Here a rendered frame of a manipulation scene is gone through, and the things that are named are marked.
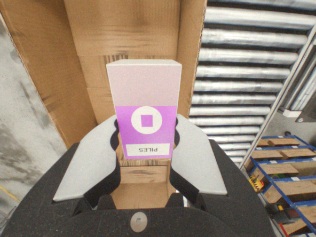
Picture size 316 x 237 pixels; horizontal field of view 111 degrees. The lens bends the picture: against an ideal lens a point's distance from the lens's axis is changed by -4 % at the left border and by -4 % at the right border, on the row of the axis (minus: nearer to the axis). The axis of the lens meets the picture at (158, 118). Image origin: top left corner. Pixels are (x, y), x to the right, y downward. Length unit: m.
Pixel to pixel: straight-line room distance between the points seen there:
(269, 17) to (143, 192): 0.92
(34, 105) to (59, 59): 1.63
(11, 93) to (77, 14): 1.73
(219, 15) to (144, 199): 0.84
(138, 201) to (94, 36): 0.68
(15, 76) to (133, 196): 1.70
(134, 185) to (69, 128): 0.49
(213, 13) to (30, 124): 2.17
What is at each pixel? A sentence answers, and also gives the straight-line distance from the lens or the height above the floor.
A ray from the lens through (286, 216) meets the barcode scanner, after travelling 0.99.
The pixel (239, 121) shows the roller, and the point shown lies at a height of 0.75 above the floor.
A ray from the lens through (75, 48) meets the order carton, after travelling 0.43.
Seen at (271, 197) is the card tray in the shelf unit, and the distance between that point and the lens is 1.66.
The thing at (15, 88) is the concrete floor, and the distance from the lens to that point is 2.00.
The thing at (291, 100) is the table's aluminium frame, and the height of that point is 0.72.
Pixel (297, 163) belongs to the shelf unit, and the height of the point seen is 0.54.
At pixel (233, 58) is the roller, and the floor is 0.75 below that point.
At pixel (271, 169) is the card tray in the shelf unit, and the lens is 1.73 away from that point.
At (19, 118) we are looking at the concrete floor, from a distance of 2.23.
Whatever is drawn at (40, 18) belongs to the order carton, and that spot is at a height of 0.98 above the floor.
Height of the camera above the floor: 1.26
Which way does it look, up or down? 59 degrees down
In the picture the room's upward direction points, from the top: 175 degrees clockwise
